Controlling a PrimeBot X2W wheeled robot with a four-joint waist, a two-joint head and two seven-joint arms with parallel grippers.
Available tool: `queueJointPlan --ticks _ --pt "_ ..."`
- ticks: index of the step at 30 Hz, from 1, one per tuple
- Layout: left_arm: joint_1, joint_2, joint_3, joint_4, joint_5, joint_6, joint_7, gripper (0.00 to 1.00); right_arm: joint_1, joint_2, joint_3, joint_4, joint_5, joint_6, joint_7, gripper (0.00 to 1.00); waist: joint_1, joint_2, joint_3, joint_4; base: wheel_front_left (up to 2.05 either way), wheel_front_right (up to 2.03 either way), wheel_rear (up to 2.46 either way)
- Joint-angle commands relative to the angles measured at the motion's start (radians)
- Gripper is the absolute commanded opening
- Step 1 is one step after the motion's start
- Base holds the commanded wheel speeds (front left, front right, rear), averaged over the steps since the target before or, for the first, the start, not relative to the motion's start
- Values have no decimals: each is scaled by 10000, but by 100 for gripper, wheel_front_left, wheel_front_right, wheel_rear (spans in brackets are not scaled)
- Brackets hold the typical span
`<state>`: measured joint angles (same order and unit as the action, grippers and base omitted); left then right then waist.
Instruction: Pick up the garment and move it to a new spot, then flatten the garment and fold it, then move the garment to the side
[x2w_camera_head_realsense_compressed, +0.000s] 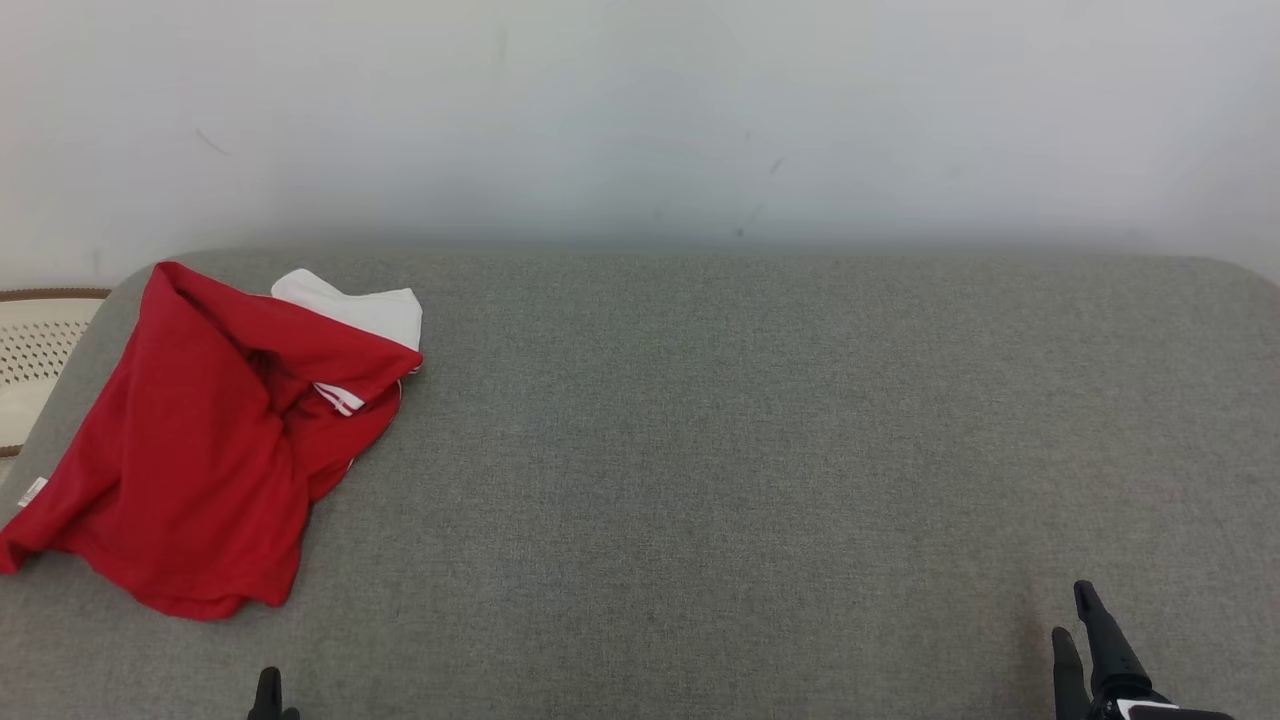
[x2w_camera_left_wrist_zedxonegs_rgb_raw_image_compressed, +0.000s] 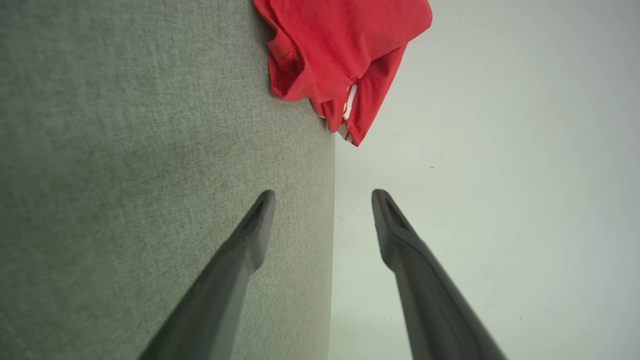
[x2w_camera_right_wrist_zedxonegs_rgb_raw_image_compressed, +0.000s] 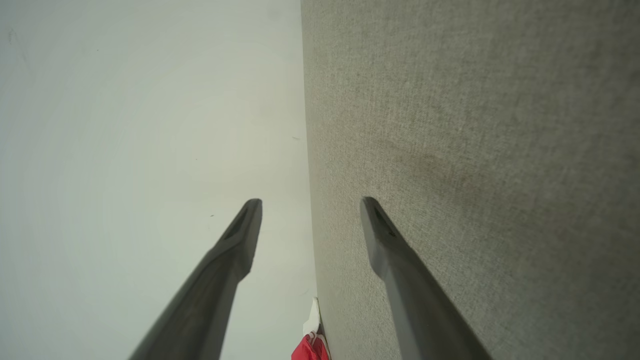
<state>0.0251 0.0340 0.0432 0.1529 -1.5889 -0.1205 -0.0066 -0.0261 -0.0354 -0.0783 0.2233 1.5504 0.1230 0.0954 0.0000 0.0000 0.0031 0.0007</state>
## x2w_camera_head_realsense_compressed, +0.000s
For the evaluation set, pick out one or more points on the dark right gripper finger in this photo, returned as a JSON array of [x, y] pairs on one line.
[[1110, 650], [1070, 680]]

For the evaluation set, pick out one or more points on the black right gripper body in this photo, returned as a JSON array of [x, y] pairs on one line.
[[1150, 708]]

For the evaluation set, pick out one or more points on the red jersey with white sleeves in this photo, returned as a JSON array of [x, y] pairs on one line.
[[180, 450]]

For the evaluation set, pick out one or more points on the white basket with brown rim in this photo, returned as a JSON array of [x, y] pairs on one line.
[[35, 350]]

